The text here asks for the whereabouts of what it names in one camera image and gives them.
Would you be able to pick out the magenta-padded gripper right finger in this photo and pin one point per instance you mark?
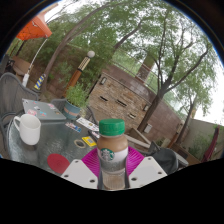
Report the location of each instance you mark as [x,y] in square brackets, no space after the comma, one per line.
[146,170]

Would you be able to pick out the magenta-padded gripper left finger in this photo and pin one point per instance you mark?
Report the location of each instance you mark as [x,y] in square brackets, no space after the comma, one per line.
[78,171]

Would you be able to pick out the green-capped coffee drink bottle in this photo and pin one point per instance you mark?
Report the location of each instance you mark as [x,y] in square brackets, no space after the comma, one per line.
[112,143]

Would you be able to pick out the flat round red coaster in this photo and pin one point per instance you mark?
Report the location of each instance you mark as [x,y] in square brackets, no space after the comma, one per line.
[57,163]

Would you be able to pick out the black bag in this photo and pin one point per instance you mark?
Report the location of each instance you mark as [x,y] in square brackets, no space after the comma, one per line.
[168,158]

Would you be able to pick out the white sticker sheet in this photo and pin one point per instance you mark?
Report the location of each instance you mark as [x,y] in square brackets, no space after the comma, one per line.
[87,123]

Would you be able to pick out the white ceramic mug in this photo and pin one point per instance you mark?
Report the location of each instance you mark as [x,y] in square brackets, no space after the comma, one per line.
[30,130]

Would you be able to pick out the maroon closed umbrella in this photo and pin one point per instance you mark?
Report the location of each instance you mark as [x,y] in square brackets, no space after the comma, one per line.
[211,145]

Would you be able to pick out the grey laptop with stickers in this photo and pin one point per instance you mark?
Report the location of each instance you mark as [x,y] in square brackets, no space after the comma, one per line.
[43,110]

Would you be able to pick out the dark forked-trunk tree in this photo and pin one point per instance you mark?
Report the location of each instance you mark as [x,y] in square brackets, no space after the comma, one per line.
[156,100]

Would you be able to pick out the potted green plant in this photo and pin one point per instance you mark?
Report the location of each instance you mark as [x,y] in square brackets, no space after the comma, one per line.
[75,100]

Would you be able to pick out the stone outdoor fireplace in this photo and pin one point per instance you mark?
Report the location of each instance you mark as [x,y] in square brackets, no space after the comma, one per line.
[116,100]

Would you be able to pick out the leaning thin-trunk tree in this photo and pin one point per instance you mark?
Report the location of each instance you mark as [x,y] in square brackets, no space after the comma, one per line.
[63,45]

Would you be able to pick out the orange patio umbrella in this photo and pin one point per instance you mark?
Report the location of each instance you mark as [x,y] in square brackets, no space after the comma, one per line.
[33,30]

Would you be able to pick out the blue yellow striped post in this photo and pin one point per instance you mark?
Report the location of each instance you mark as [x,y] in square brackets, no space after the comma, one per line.
[40,82]

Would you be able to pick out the wooden globe lamp post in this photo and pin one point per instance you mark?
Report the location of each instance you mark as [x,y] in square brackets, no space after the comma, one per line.
[78,73]

